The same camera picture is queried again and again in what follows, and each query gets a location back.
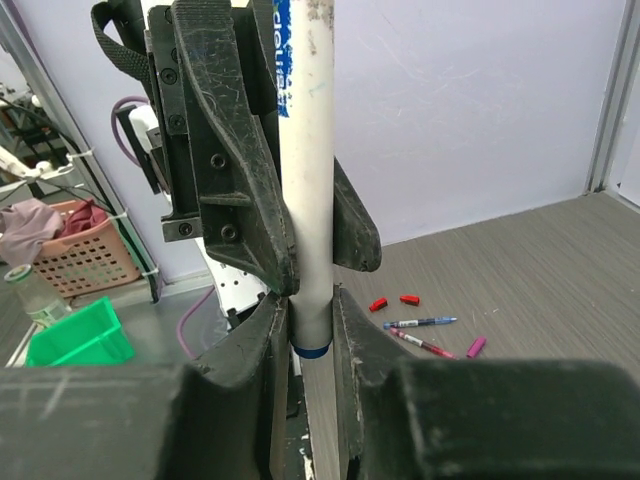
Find pink plastic basket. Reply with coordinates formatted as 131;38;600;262
1;199;140;298

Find blue gel pen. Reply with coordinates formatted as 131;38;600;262
383;317;457;330

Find red cap lower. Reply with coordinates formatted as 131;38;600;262
399;295;421;306

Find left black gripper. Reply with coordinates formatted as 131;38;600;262
143;1;299;295

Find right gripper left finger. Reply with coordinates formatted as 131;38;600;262
1;294;289;479

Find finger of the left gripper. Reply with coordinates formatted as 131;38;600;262
333;158;382;272

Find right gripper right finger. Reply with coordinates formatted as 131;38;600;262
332;287;639;479

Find green plastic bin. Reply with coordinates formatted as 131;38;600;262
25;297;135;367

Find purple pen cap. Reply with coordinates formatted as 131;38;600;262
466;337;487;359

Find clear plastic bottle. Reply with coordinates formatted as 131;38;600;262
4;264;72;328

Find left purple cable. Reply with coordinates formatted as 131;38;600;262
110;95;216;361

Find red cap near arm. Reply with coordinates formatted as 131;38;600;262
369;297;388;312

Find red gel pen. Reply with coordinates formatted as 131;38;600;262
389;328;457;359

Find white marker blue print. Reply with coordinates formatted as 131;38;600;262
273;1;335;359

